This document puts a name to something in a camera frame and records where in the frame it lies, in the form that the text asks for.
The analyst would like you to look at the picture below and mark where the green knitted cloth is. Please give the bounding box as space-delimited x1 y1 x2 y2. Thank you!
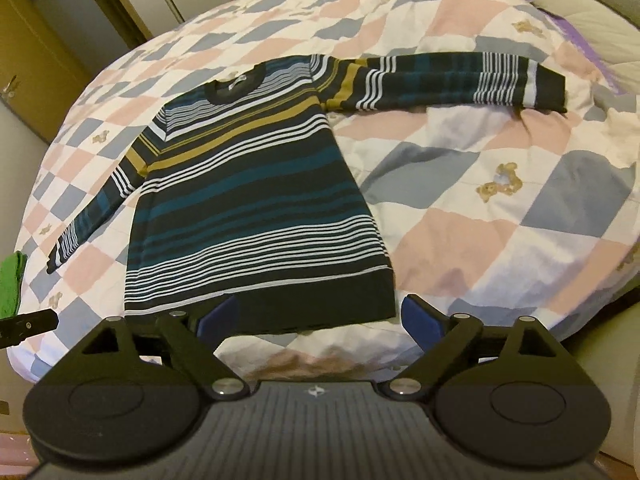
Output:
0 251 28 319

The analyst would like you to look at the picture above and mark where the metal door handle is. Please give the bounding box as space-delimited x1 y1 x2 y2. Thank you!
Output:
1 74 24 102

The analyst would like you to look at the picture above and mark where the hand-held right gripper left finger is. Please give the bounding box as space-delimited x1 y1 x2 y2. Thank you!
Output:
80 296 249 402

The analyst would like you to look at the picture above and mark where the dark striped sweater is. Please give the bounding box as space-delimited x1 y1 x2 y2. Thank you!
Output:
46 52 568 335

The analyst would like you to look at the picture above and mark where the yellow wooden door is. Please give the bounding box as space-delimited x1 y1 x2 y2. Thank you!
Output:
0 0 97 147

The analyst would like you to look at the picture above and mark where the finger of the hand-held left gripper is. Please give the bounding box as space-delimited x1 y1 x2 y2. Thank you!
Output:
0 309 59 349

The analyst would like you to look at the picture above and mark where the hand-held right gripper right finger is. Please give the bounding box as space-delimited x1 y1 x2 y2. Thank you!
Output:
384 294 563 402

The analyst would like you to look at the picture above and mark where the purple bed sheet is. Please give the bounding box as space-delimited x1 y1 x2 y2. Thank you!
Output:
516 0 627 97

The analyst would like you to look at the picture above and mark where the checkered teddy bear quilt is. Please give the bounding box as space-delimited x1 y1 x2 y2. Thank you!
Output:
6 0 640 386

